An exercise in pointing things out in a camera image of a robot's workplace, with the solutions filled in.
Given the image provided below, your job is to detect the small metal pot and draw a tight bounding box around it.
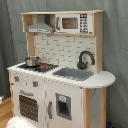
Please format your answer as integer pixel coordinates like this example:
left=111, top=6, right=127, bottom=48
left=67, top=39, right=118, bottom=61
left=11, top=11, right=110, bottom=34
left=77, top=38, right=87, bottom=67
left=25, top=56, right=40, bottom=67

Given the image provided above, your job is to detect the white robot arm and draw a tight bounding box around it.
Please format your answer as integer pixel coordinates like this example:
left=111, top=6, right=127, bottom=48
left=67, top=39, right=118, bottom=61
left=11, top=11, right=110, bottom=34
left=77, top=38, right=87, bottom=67
left=5, top=117, right=34, bottom=128

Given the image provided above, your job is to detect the wooden toy kitchen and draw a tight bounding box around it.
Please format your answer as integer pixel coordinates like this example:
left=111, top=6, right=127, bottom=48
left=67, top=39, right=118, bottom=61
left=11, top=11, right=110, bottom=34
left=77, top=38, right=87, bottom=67
left=8, top=10, right=115, bottom=128

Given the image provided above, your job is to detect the grey toy sink basin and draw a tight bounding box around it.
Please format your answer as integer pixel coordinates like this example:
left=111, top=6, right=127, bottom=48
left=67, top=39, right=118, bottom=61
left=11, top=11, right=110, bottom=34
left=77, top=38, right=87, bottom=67
left=53, top=67, right=93, bottom=81

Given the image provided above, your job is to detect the black toy faucet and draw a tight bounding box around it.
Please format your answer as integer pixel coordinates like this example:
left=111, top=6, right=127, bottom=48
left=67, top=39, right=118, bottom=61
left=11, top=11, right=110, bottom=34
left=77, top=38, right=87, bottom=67
left=77, top=50, right=95, bottom=70

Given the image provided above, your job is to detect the black stovetop with red burners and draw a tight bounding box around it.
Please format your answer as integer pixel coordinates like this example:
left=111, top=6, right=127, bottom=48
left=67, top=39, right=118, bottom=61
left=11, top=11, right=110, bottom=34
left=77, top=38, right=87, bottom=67
left=21, top=63, right=57, bottom=73

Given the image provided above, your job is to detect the red right stove knob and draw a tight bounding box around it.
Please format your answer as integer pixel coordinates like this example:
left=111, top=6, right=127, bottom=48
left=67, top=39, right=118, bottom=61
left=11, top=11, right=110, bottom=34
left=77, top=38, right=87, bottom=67
left=33, top=81, right=38, bottom=87

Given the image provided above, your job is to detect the red stove knob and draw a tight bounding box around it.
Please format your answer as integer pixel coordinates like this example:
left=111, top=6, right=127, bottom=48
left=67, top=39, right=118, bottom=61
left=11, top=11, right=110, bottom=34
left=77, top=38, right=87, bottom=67
left=14, top=76, right=19, bottom=82
left=33, top=81, right=38, bottom=87

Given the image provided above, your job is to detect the grey ice dispenser panel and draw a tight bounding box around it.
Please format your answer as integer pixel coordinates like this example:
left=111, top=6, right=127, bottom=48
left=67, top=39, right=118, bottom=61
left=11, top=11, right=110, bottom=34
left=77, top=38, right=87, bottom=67
left=56, top=93, right=72, bottom=120

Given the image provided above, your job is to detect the toy microwave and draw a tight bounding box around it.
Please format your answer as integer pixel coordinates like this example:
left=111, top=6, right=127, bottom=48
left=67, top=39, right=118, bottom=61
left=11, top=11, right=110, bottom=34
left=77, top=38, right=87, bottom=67
left=56, top=14, right=93, bottom=34

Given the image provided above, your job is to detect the grey range hood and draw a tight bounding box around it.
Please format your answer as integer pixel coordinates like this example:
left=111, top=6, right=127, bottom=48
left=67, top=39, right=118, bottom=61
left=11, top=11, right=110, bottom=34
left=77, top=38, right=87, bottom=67
left=26, top=15, right=54, bottom=34

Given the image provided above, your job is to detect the red left stove knob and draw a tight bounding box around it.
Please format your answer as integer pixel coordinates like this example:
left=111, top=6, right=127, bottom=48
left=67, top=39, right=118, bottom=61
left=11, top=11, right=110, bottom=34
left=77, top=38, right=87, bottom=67
left=14, top=76, right=19, bottom=82

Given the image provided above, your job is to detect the toy oven door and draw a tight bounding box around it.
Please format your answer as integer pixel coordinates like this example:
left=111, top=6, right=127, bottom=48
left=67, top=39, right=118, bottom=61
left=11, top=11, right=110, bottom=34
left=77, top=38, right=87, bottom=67
left=19, top=90, right=38, bottom=122

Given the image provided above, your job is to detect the grey cupboard door handle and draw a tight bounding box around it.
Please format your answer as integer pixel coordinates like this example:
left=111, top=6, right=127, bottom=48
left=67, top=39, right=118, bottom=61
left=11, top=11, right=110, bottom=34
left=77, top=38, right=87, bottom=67
left=48, top=101, right=52, bottom=119

